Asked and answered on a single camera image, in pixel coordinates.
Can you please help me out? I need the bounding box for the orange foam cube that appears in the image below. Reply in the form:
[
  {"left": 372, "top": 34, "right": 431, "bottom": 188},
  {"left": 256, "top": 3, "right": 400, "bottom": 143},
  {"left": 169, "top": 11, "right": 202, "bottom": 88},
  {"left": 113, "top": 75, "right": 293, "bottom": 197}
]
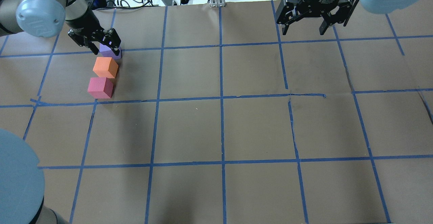
[{"left": 93, "top": 57, "right": 119, "bottom": 79}]

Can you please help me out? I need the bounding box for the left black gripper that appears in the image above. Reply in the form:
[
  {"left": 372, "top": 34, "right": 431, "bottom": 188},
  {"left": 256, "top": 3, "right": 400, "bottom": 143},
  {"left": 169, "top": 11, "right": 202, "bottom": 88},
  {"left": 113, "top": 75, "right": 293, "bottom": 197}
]
[{"left": 67, "top": 9, "right": 121, "bottom": 55}]

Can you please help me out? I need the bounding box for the purple foam cube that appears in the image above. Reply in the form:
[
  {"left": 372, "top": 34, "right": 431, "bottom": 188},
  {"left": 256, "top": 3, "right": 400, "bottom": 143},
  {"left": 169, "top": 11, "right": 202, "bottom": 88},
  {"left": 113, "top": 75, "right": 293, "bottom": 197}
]
[{"left": 99, "top": 44, "right": 122, "bottom": 60}]

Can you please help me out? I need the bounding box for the pink foam cube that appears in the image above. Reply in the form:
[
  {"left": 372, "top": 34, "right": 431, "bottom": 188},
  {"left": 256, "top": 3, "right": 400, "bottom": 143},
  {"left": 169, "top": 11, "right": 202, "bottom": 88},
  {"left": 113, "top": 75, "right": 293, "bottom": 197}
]
[{"left": 88, "top": 77, "right": 114, "bottom": 99}]

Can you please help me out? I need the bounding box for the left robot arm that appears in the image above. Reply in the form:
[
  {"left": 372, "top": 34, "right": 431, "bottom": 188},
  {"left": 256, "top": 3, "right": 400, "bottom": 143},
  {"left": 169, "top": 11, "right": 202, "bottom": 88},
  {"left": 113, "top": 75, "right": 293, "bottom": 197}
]
[{"left": 1, "top": 0, "right": 121, "bottom": 224}]

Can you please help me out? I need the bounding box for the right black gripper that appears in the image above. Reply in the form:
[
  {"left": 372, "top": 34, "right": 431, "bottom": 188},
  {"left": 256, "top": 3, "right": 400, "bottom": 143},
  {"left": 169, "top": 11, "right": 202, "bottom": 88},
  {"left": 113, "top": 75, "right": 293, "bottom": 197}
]
[{"left": 276, "top": 0, "right": 359, "bottom": 35}]

